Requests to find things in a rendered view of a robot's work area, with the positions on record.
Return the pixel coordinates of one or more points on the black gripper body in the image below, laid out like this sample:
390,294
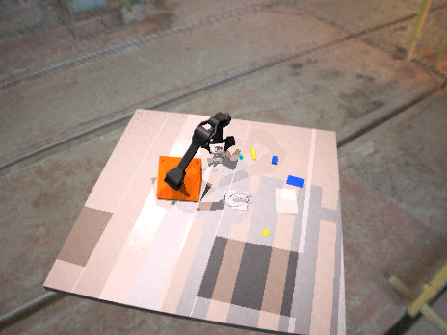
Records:
219,139

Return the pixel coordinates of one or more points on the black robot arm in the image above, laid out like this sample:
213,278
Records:
174,177

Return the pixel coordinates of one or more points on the blue flat plate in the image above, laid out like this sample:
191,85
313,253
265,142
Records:
295,181

